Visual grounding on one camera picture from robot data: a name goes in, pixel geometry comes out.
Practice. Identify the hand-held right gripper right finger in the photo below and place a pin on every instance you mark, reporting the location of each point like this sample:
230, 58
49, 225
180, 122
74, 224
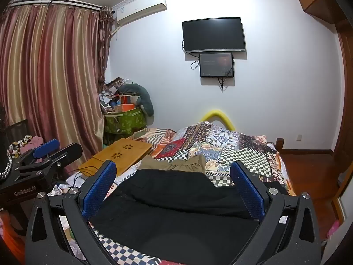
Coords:
248, 190

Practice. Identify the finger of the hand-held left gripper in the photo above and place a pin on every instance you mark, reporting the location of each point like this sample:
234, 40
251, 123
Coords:
47, 146
69, 154

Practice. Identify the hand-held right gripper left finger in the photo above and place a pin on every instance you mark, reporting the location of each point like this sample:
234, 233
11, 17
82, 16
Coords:
100, 187

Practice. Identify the black pants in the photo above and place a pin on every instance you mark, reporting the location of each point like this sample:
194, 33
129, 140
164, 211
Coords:
176, 212

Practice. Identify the khaki pants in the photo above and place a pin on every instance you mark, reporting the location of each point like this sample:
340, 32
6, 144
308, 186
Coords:
176, 164

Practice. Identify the pink fluffy cloth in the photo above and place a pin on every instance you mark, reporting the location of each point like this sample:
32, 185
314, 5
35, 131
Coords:
33, 142

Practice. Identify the wooden lap desk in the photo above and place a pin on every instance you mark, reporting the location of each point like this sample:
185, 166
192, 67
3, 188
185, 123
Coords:
121, 154

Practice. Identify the patchwork printed blanket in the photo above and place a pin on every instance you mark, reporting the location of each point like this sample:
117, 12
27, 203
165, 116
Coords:
234, 149

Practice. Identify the green floral storage bag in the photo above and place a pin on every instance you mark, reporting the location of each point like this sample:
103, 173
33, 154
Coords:
126, 121

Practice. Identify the pile of printed clutter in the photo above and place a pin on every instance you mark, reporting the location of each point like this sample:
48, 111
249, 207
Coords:
109, 93

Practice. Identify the striped satin curtain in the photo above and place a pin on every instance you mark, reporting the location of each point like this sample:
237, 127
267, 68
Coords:
55, 74

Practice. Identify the orange box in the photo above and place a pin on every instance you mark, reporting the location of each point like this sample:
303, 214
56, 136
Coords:
125, 108

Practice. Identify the orange striped cloth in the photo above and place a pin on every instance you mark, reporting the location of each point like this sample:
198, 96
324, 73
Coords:
154, 138

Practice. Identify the yellow foam tube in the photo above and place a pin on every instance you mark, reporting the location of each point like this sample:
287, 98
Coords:
217, 113

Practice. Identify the grey neck pillow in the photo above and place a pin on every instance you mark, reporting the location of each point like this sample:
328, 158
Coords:
146, 99

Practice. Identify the small black monitor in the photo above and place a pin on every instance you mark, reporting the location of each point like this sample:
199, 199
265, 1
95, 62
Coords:
216, 65

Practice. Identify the wooden door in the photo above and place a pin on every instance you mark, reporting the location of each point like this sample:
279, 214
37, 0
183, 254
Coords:
346, 102

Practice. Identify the curtain rod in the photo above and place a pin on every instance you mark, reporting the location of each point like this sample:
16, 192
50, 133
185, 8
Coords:
55, 3

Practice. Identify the large black television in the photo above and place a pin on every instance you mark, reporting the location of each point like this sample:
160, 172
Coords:
213, 34

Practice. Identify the white air conditioner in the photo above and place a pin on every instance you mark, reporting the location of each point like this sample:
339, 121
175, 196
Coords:
140, 8

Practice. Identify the wooden bed post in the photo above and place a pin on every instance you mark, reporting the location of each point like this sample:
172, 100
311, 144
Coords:
279, 143

